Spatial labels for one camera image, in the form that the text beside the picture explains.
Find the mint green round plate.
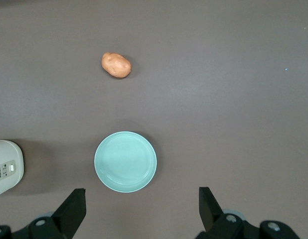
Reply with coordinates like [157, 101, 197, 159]
[94, 131, 157, 194]

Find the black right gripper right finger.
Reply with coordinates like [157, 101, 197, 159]
[195, 187, 260, 239]

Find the orange-brown potato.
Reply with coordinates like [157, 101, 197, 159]
[101, 52, 132, 79]

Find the white rice cooker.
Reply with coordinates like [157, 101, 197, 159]
[0, 139, 25, 199]

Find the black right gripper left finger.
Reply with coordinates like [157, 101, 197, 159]
[28, 188, 87, 239]

